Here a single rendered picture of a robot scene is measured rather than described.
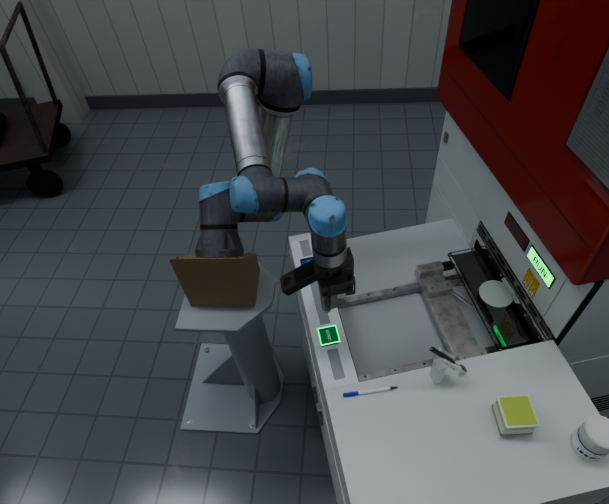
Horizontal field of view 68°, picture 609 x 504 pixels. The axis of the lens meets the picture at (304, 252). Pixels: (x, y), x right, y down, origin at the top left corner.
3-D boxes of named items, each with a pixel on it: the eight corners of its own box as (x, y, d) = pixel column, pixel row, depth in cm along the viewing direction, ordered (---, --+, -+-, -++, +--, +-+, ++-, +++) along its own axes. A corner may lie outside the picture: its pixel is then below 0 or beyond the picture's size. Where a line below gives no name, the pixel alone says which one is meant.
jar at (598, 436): (591, 427, 106) (609, 411, 99) (610, 458, 102) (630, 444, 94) (562, 433, 106) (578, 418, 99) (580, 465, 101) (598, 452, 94)
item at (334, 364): (317, 257, 164) (315, 230, 153) (358, 403, 129) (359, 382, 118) (291, 262, 163) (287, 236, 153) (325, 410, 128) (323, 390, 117)
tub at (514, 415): (520, 404, 111) (529, 393, 106) (531, 436, 106) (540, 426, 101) (489, 406, 111) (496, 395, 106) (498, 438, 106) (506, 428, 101)
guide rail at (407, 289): (476, 275, 154) (478, 269, 152) (479, 279, 153) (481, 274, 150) (332, 304, 151) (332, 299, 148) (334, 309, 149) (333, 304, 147)
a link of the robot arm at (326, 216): (339, 187, 93) (352, 215, 87) (339, 224, 101) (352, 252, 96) (301, 196, 92) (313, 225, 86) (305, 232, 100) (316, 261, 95)
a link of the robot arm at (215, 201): (197, 224, 147) (195, 182, 146) (238, 224, 151) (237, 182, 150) (201, 225, 135) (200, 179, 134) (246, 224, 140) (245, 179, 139)
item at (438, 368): (449, 367, 118) (459, 342, 108) (455, 381, 116) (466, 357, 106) (427, 372, 118) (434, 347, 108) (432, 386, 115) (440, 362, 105)
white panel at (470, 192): (438, 183, 185) (456, 93, 154) (545, 363, 132) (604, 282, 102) (430, 184, 184) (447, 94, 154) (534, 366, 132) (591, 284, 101)
